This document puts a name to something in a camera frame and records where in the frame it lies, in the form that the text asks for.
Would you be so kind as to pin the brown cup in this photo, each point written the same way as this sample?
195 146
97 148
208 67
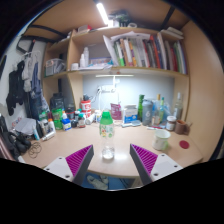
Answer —
181 127

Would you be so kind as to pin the wooden shelf unit with books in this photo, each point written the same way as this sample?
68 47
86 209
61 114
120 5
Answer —
140 53

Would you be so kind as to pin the grey shaker bottle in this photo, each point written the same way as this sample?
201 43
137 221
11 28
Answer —
147 113

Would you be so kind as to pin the hanging clothes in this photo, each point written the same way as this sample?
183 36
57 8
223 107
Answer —
20 83

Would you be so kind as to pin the flat round red coaster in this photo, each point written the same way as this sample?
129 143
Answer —
184 144

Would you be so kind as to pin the dark green bottle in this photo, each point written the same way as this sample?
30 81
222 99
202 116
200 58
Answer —
141 105

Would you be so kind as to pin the black bag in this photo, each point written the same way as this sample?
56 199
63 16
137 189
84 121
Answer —
13 141

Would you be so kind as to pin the clear bottle with green cap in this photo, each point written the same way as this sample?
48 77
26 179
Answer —
106 130

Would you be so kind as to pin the blue and white box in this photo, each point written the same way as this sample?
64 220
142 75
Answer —
130 114

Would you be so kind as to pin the red and white canister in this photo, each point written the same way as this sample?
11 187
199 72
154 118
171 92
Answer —
86 107

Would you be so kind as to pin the white tube ceiling light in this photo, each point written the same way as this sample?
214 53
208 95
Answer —
102 13

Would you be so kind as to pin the tall clear glass bottle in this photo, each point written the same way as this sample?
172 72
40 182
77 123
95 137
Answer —
178 108

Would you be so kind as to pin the slim green-capped bottle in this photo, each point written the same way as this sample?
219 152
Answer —
162 110

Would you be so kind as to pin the white mug with green rim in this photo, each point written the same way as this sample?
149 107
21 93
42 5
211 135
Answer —
161 140

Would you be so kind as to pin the brown jar with white lid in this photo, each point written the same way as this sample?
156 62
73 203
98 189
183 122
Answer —
171 124

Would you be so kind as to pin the magenta pouch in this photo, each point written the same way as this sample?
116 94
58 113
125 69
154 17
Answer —
116 111

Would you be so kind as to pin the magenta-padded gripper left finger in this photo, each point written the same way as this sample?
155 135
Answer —
78 160

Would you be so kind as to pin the grey slippers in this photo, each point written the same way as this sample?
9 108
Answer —
96 182

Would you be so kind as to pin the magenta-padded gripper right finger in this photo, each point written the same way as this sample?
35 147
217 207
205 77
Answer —
146 160

